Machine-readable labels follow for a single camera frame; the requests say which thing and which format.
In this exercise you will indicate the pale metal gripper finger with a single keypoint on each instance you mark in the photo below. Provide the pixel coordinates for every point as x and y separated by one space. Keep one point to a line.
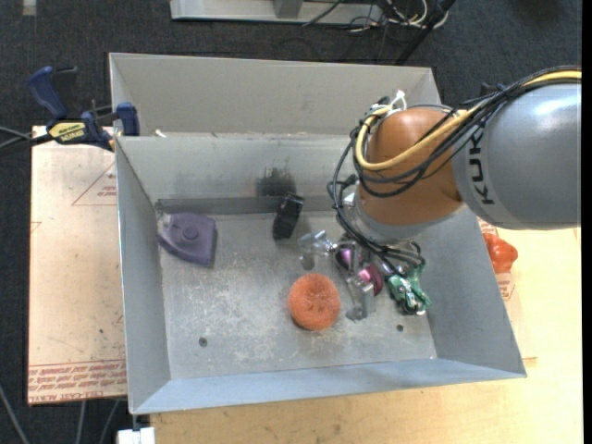
365 296
315 243

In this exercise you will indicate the magenta round toy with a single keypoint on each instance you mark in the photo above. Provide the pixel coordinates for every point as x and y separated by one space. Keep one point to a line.
373 279

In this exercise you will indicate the black ribbed plastic piece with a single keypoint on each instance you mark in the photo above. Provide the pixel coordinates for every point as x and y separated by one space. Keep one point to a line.
287 218

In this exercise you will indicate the orange scrubber ball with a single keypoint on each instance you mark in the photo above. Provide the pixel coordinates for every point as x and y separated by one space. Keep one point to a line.
314 301

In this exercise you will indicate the grey metal bin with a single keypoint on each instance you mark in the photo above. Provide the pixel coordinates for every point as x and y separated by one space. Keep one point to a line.
240 336

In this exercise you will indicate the purple plastic toy iron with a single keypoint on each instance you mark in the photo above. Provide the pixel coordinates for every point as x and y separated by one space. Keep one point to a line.
189 238

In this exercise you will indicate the brown cardboard board, red print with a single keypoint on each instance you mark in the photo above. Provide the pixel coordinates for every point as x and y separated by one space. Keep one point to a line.
74 266

